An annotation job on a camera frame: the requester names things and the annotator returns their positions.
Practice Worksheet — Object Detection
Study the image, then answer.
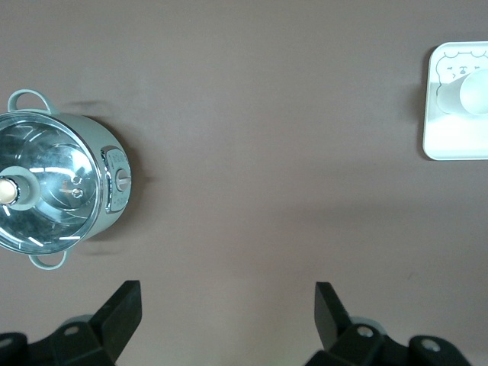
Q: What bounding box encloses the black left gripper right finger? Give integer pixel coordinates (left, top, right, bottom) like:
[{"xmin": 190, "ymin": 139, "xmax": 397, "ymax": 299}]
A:
[{"xmin": 307, "ymin": 281, "xmax": 413, "ymax": 366}]

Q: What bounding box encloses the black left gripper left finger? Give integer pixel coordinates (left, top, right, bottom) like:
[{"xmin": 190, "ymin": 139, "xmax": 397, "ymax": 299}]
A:
[{"xmin": 49, "ymin": 280, "xmax": 143, "ymax": 366}]

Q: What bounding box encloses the white plastic cup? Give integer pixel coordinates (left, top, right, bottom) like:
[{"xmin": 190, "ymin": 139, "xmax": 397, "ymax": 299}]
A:
[{"xmin": 435, "ymin": 68, "xmax": 488, "ymax": 116}]

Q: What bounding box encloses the glass pot lid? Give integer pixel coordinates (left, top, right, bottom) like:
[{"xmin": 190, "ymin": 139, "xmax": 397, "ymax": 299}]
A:
[{"xmin": 0, "ymin": 112, "xmax": 107, "ymax": 255}]

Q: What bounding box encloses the white bear print tray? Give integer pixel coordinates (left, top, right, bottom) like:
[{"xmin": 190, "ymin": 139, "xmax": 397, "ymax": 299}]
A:
[{"xmin": 422, "ymin": 40, "xmax": 488, "ymax": 161}]

